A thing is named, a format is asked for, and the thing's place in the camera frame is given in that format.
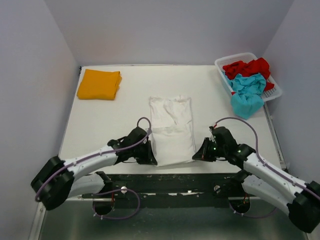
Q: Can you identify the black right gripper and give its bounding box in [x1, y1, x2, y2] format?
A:
[193, 136, 227, 162]

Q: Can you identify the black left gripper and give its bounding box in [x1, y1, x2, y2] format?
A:
[131, 140, 157, 165]

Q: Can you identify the white t-shirt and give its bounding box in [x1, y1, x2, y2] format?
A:
[149, 95, 196, 167]

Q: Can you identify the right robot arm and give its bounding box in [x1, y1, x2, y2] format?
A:
[192, 126, 320, 234]

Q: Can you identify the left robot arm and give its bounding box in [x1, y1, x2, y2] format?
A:
[30, 126, 158, 210]

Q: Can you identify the turquoise t-shirt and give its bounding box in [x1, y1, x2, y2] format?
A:
[223, 73, 267, 120]

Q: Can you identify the folded orange t-shirt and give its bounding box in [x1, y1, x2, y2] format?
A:
[76, 69, 122, 101]

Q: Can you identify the white plastic laundry basket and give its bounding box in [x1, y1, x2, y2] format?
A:
[214, 52, 283, 102]

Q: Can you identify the red t-shirt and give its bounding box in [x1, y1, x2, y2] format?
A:
[222, 57, 275, 92]

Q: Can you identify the black mounting rail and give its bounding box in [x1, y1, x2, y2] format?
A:
[82, 172, 253, 213]

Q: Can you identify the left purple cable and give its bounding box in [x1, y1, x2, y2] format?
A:
[34, 116, 153, 221]

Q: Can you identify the purple cable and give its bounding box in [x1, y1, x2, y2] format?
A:
[34, 116, 153, 221]
[212, 116, 320, 218]

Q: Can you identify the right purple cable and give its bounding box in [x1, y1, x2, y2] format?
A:
[212, 116, 320, 218]

